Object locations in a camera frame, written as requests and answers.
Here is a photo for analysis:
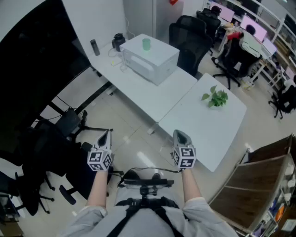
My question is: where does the black equipment case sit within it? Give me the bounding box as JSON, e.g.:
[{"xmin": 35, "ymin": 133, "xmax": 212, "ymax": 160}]
[{"xmin": 56, "ymin": 108, "xmax": 82, "ymax": 137}]

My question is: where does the black mesh office chair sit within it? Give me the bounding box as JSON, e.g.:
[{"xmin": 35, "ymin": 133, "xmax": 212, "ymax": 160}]
[{"xmin": 168, "ymin": 15, "xmax": 214, "ymax": 77}]

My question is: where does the person's left black shoe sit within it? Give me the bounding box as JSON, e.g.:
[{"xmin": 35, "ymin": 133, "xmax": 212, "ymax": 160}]
[{"xmin": 124, "ymin": 170, "xmax": 140, "ymax": 181}]

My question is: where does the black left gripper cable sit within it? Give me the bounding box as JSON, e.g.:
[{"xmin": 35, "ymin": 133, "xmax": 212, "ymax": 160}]
[{"xmin": 106, "ymin": 170, "xmax": 125, "ymax": 186}]

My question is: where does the green potted plant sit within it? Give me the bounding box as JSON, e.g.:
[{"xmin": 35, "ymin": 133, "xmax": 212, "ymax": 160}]
[{"xmin": 200, "ymin": 85, "xmax": 229, "ymax": 109}]

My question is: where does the person's left forearm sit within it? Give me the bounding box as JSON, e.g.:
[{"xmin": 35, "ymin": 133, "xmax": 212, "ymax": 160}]
[{"xmin": 86, "ymin": 170, "xmax": 113, "ymax": 209}]

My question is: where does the person's right forearm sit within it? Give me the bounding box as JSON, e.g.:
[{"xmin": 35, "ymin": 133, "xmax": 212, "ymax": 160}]
[{"xmin": 181, "ymin": 168, "xmax": 205, "ymax": 202}]

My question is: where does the black kettle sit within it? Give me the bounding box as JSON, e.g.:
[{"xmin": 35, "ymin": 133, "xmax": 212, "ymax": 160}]
[{"xmin": 111, "ymin": 33, "xmax": 127, "ymax": 52}]

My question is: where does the red cloth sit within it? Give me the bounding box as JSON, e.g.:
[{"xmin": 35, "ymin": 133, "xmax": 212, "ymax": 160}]
[{"xmin": 228, "ymin": 31, "xmax": 244, "ymax": 41}]

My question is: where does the black chest harness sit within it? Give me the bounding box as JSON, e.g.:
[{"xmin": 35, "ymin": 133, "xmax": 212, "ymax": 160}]
[{"xmin": 111, "ymin": 196, "xmax": 185, "ymax": 237}]

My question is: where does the open laptop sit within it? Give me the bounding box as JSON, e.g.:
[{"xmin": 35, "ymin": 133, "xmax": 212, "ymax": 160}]
[{"xmin": 262, "ymin": 38, "xmax": 278, "ymax": 59}]

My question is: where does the white microwave oven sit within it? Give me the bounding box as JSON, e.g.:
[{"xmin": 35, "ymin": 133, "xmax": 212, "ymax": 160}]
[{"xmin": 119, "ymin": 33, "xmax": 180, "ymax": 87}]

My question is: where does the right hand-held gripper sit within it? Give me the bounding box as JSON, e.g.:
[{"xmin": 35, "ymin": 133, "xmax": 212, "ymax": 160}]
[{"xmin": 172, "ymin": 129, "xmax": 197, "ymax": 169}]

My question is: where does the black tripod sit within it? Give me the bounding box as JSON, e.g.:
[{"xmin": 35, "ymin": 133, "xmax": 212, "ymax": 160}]
[{"xmin": 76, "ymin": 110, "xmax": 111, "ymax": 136}]

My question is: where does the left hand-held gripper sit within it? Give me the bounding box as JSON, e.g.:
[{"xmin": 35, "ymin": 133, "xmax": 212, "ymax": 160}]
[{"xmin": 87, "ymin": 129, "xmax": 113, "ymax": 172}]

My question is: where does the large black screen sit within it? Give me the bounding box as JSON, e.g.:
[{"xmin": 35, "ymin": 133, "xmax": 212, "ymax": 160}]
[{"xmin": 0, "ymin": 0, "xmax": 92, "ymax": 153}]

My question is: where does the metal shelf cart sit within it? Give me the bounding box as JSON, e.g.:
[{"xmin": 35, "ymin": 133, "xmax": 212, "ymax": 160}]
[{"xmin": 208, "ymin": 133, "xmax": 296, "ymax": 237}]

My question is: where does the pink lit monitor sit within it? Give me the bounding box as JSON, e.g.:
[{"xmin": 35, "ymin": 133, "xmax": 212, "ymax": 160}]
[
  {"xmin": 218, "ymin": 5, "xmax": 235, "ymax": 22},
  {"xmin": 240, "ymin": 15, "xmax": 268, "ymax": 43}
]

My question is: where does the black chest-mounted camera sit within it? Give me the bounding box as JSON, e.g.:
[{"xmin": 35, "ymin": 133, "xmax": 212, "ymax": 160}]
[{"xmin": 117, "ymin": 178, "xmax": 175, "ymax": 202}]

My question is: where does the grey metal cabinet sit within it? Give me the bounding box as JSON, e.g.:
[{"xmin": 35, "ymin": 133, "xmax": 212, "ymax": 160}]
[{"xmin": 122, "ymin": 0, "xmax": 185, "ymax": 44}]

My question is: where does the dark cylindrical bottle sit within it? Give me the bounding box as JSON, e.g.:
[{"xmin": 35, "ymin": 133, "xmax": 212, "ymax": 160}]
[{"xmin": 90, "ymin": 39, "xmax": 101, "ymax": 56}]

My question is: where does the person's grey shirt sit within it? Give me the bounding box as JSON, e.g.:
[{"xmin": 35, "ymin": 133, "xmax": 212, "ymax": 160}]
[{"xmin": 56, "ymin": 187, "xmax": 239, "ymax": 237}]

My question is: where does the white shelf rack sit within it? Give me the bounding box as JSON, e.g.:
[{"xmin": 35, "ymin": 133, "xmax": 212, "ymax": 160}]
[{"xmin": 225, "ymin": 0, "xmax": 296, "ymax": 93}]

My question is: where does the white waste bin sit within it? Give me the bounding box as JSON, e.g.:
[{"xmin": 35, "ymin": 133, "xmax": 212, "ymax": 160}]
[{"xmin": 241, "ymin": 77, "xmax": 255, "ymax": 91}]

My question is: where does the white cable bundle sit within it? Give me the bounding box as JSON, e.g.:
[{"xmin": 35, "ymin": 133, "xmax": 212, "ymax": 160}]
[{"xmin": 108, "ymin": 47, "xmax": 129, "ymax": 73}]

